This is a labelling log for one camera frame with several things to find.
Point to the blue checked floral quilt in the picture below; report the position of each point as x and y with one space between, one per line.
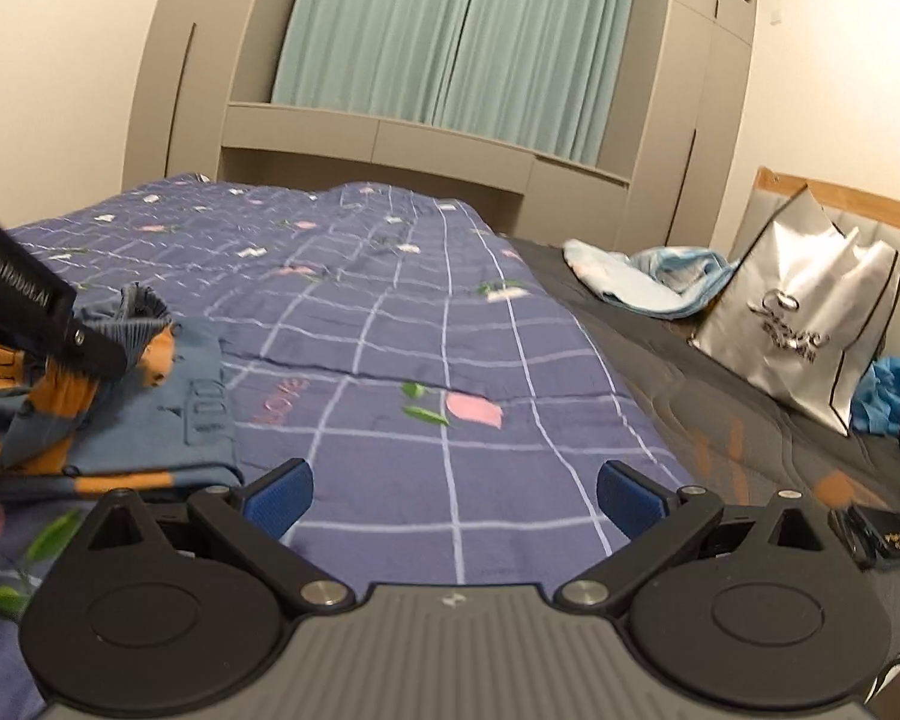
420 330

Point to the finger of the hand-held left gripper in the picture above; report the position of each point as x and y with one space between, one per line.
94 360

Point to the beige wardrobe with round hole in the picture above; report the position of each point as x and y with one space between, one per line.
697 105

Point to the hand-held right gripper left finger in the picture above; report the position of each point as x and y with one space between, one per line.
281 499

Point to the dark grey mattress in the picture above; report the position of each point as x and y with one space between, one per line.
720 427

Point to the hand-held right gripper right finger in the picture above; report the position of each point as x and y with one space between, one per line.
626 499

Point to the small black box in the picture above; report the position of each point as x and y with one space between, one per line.
881 536

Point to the light blue crumpled cloth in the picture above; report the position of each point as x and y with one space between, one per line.
630 277

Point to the bright blue cloth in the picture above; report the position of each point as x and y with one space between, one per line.
885 397

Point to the silver shopping bag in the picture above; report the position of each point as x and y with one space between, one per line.
795 315

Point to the blue pants with orange patches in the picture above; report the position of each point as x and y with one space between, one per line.
165 405

